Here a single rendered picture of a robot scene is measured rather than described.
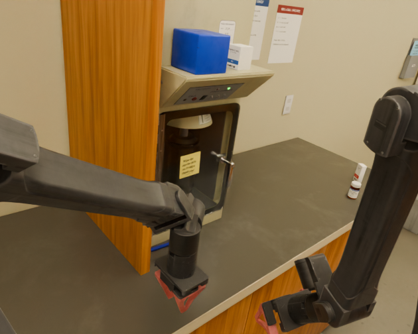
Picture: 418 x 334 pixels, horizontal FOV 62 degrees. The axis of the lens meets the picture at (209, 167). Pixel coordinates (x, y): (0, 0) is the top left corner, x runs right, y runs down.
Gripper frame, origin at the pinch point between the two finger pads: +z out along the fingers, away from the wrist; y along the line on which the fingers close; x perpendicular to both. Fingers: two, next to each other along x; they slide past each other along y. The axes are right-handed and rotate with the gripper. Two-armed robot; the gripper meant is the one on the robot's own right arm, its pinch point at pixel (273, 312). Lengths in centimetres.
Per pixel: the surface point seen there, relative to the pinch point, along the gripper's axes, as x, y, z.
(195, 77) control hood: -54, 13, -16
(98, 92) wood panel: -66, 28, 8
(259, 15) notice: -117, -55, 17
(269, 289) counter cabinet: -3.4, -22.2, 30.4
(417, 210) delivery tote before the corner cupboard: -22, -252, 108
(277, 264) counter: -10.4, -20.4, 19.1
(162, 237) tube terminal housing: -28.4, 10.0, 33.2
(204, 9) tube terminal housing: -74, 6, -19
